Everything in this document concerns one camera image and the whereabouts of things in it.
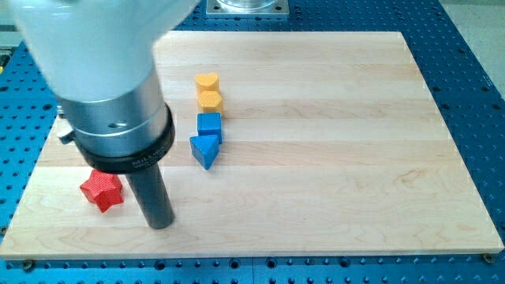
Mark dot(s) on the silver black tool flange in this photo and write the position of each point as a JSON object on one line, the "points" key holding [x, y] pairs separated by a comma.
{"points": [[125, 134]]}

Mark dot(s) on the blue cube block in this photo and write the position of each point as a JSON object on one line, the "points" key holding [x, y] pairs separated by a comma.
{"points": [[210, 124]]}

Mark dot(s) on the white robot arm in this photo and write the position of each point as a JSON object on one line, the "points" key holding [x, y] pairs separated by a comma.
{"points": [[89, 50]]}

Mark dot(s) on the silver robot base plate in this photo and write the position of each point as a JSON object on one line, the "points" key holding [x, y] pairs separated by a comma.
{"points": [[247, 8]]}

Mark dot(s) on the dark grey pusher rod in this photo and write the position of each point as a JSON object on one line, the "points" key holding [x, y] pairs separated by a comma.
{"points": [[150, 191]]}

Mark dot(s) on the blue perforated table plate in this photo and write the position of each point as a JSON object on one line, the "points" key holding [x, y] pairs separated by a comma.
{"points": [[471, 105]]}

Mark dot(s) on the light wooden board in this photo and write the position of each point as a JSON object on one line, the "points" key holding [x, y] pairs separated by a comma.
{"points": [[332, 146]]}

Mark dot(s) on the yellow hexagon block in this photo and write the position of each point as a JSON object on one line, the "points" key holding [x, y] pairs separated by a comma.
{"points": [[210, 102]]}

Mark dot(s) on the blue triangle block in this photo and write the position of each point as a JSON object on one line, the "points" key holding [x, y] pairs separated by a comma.
{"points": [[205, 149]]}

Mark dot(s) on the red star block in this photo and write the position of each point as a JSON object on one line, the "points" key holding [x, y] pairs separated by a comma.
{"points": [[102, 189]]}

